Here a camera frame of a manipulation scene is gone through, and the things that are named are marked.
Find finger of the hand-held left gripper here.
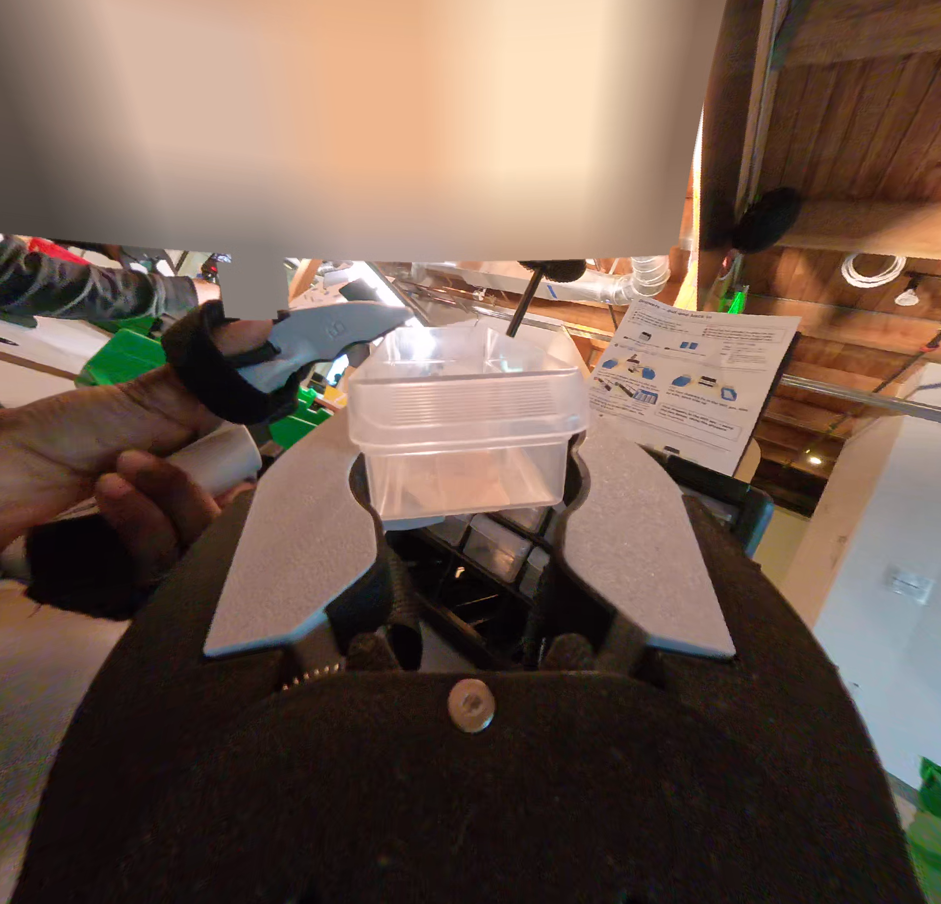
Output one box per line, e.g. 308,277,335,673
235,301,417,394

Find white coiled cable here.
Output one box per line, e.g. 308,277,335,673
840,252,908,290

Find white ventilation pipe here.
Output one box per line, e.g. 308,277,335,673
412,257,671,310

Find clear plastic drawer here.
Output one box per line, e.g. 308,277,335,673
347,323,592,523

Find rows of clear cabinet drawers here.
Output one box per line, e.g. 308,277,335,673
434,511,552,596

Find person's left hand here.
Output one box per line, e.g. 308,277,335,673
0,318,279,578

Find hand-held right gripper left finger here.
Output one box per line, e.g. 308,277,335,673
203,419,387,673

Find black rod with fuzzy end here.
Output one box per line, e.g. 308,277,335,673
506,257,589,339

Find metal ceiling rail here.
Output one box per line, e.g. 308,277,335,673
779,373,941,424

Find green plastic bin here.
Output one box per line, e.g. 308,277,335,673
268,386,347,449
904,757,941,904
77,327,169,389

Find white instruction sheet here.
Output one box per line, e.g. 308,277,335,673
588,297,804,477

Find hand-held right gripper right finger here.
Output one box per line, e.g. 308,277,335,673
551,420,738,673

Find black fuzzy clump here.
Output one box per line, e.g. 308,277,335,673
731,187,804,254

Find white wall plate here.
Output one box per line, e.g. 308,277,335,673
884,564,936,605

